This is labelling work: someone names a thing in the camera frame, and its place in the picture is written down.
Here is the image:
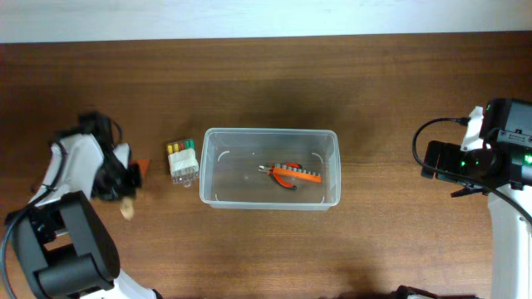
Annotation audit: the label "orange scraper with wooden handle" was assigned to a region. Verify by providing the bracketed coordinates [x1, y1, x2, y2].
[120, 159, 150, 221]

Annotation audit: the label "clear case of coloured screwdrivers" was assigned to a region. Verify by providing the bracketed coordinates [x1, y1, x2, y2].
[166, 139, 200, 188]

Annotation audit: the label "clear plastic storage container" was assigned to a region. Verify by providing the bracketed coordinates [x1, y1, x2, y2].
[199, 128, 342, 211]

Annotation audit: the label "red handled small pliers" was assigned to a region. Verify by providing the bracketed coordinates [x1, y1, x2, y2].
[259, 162, 302, 191]

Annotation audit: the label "orange holder of drill bits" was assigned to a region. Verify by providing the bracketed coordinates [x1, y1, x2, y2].
[273, 167, 322, 184]

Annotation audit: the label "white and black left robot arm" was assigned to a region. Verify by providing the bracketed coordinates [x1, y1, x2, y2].
[1, 111, 160, 298]

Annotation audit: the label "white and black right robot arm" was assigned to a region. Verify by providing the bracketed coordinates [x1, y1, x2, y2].
[412, 98, 531, 298]

